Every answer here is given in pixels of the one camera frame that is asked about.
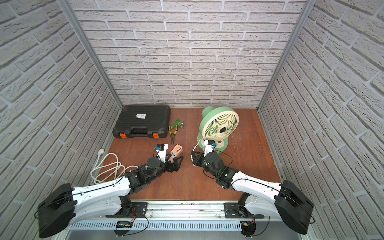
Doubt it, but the green desk fan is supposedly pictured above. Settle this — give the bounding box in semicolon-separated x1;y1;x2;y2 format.
197;106;240;153

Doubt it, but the white label sticker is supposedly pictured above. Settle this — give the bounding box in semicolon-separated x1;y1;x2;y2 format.
136;114;147;119

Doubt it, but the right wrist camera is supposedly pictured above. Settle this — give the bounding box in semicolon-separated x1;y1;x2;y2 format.
204;140;217;156

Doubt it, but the black plastic tool case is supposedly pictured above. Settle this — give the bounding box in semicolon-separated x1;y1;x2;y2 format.
112;105;171;139

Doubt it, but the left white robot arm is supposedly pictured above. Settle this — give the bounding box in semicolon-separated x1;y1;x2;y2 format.
36;154;184;239

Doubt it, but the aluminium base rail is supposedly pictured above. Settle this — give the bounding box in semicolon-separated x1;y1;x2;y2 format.
53;200;311;240

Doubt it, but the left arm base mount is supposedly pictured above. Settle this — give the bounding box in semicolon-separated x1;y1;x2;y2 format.
106;202;149;218

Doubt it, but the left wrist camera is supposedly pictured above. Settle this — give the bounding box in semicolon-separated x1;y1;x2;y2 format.
155;144;168;163

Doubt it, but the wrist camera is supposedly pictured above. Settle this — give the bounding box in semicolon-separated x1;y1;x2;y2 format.
155;144;168;163
204;140;217;156

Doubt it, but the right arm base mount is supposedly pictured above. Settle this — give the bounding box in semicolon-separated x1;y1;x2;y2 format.
224;202;265;219

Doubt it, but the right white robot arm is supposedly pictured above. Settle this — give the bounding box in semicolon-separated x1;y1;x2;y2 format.
191;151;315;235

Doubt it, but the white power strip cable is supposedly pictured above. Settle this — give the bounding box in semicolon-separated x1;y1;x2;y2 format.
89;149;139;185

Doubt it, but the green spray nozzle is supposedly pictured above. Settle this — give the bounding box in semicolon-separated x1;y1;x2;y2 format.
171;119;184;129

